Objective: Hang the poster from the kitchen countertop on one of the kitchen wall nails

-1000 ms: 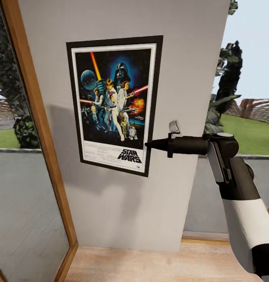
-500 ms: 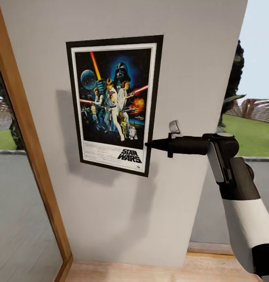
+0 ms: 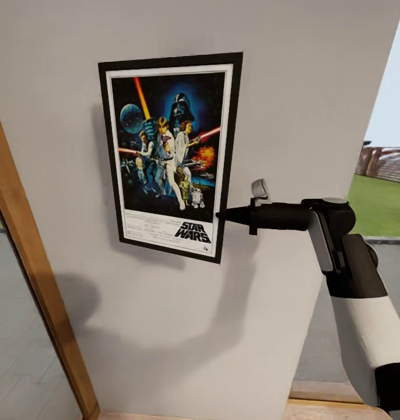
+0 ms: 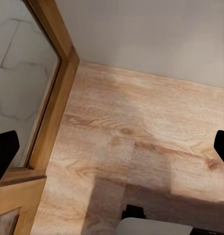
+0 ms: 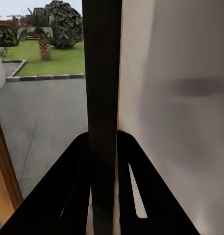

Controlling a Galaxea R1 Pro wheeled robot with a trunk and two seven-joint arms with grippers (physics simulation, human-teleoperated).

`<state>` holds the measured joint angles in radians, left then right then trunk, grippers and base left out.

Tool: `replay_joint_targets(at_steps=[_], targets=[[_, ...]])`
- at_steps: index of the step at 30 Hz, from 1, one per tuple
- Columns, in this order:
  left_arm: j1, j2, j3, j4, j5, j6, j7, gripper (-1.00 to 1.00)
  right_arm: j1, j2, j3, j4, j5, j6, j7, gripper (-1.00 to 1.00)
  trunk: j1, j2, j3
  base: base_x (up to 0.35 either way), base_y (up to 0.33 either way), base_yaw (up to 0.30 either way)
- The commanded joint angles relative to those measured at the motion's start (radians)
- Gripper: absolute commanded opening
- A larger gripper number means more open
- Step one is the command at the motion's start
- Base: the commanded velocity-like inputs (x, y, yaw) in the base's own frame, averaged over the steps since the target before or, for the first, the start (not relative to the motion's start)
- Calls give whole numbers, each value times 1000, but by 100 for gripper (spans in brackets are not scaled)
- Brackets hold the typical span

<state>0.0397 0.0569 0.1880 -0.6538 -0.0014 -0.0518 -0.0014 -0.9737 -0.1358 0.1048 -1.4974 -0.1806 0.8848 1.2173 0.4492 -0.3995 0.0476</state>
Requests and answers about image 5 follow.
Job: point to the poster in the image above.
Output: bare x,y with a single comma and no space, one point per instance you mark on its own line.
102,47

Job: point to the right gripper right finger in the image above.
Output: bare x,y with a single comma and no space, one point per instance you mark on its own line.
165,214

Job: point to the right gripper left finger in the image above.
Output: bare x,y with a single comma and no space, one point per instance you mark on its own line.
58,205

